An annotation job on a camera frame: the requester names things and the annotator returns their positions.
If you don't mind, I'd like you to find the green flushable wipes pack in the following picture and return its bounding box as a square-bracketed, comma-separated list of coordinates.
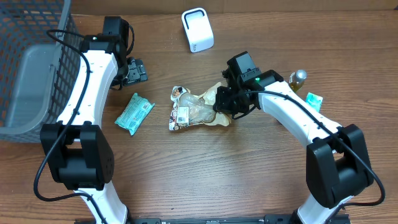
[114, 93, 155, 136]

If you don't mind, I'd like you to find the brown mixed nuts bag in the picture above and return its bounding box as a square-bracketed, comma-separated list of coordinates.
[169, 82, 231, 131]

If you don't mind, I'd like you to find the yellow oil bottle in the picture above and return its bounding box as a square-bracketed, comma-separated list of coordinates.
[289, 70, 307, 92]

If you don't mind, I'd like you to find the small teal tissue pack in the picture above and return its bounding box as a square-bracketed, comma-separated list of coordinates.
[305, 92, 323, 112]

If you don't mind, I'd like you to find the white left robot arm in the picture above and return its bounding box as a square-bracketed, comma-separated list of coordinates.
[33, 31, 134, 223]

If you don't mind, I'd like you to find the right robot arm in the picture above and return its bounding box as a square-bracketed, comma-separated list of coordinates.
[213, 68, 377, 223]

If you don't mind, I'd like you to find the white barcode scanner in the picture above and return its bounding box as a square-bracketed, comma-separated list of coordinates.
[181, 7, 215, 53]

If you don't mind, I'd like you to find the dark grey plastic basket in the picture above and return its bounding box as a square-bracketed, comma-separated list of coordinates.
[1, 1, 80, 142]

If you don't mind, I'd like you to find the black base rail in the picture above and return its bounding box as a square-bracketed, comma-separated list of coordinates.
[74, 212, 352, 224]

